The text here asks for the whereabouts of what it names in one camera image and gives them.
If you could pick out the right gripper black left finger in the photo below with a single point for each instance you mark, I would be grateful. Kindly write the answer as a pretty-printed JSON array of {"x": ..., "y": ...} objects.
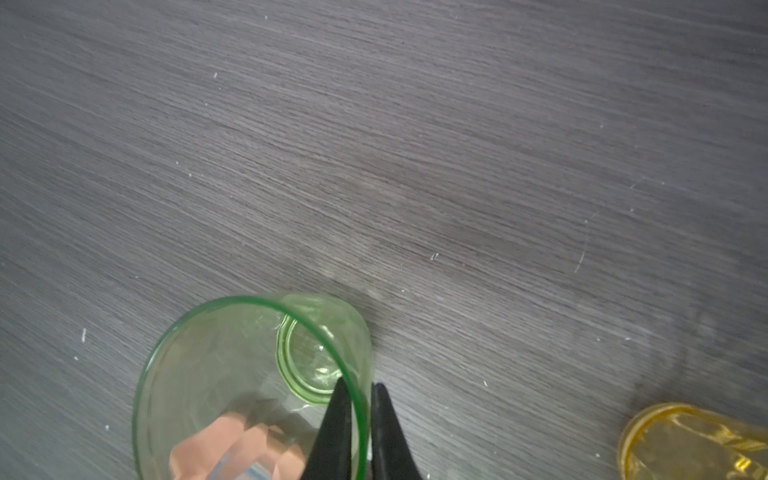
[{"x": 331, "y": 455}]

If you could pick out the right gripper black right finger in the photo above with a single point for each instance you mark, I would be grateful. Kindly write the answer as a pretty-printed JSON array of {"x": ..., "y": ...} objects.
[{"x": 391, "y": 456}]

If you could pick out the short green glass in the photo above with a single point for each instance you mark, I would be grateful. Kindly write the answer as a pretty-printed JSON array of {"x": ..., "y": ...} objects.
[{"x": 274, "y": 358}]

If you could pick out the yellow glass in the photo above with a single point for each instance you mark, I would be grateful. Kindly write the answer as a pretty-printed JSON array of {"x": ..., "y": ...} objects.
[{"x": 682, "y": 441}]

